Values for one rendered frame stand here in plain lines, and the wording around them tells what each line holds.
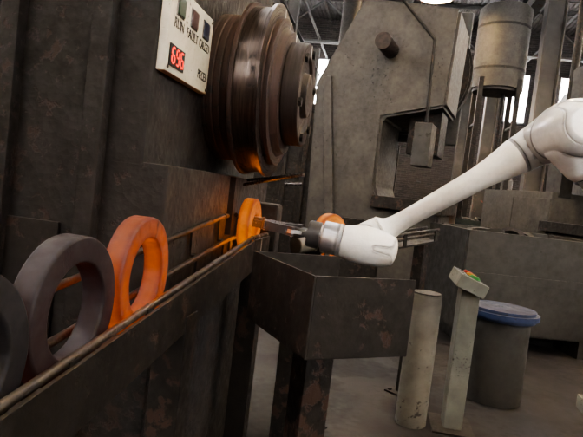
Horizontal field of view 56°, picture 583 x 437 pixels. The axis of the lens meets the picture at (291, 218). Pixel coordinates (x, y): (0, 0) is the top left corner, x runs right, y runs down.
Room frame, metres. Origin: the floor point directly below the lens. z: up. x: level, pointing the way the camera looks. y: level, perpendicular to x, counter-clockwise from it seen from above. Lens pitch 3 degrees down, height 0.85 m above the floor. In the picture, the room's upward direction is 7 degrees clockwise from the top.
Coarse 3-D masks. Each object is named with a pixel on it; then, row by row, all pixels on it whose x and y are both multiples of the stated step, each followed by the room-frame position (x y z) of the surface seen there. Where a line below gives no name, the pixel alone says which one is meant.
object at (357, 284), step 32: (256, 256) 1.08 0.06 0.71; (288, 256) 1.13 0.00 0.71; (320, 256) 1.16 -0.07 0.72; (256, 288) 1.07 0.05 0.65; (288, 288) 0.94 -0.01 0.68; (320, 288) 0.87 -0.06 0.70; (352, 288) 0.89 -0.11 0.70; (384, 288) 0.92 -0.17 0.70; (256, 320) 1.05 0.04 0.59; (288, 320) 0.93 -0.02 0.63; (320, 320) 0.87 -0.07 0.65; (352, 320) 0.90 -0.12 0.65; (384, 320) 0.93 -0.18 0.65; (320, 352) 0.87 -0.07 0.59; (352, 352) 0.90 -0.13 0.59; (384, 352) 0.93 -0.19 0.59; (320, 384) 1.02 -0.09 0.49; (288, 416) 1.05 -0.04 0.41; (320, 416) 1.02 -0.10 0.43
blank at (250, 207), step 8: (248, 200) 1.52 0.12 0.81; (256, 200) 1.53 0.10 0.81; (240, 208) 1.49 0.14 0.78; (248, 208) 1.49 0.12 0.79; (256, 208) 1.54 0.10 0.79; (240, 216) 1.48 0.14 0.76; (248, 216) 1.48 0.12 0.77; (240, 224) 1.47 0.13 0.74; (248, 224) 1.47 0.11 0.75; (240, 232) 1.47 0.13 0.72; (248, 232) 1.48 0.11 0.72; (256, 232) 1.57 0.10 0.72; (240, 240) 1.48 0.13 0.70
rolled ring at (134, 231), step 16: (128, 224) 0.80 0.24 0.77; (144, 224) 0.81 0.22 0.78; (160, 224) 0.87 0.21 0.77; (112, 240) 0.77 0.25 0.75; (128, 240) 0.77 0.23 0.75; (144, 240) 0.82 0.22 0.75; (160, 240) 0.88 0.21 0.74; (112, 256) 0.76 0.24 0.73; (128, 256) 0.77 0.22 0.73; (144, 256) 0.90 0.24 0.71; (160, 256) 0.89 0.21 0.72; (128, 272) 0.77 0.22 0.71; (144, 272) 0.90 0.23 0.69; (160, 272) 0.90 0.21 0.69; (128, 288) 0.78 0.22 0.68; (144, 288) 0.89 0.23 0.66; (160, 288) 0.90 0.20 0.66; (128, 304) 0.78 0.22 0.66; (144, 304) 0.87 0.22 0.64; (112, 320) 0.77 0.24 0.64
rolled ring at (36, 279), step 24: (48, 240) 0.63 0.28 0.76; (72, 240) 0.63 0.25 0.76; (96, 240) 0.68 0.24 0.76; (24, 264) 0.59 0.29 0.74; (48, 264) 0.59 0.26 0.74; (72, 264) 0.63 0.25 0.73; (96, 264) 0.69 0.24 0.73; (24, 288) 0.58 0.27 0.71; (48, 288) 0.59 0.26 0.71; (96, 288) 0.71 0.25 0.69; (48, 312) 0.59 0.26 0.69; (96, 312) 0.71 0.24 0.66; (72, 336) 0.70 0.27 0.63; (48, 360) 0.60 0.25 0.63
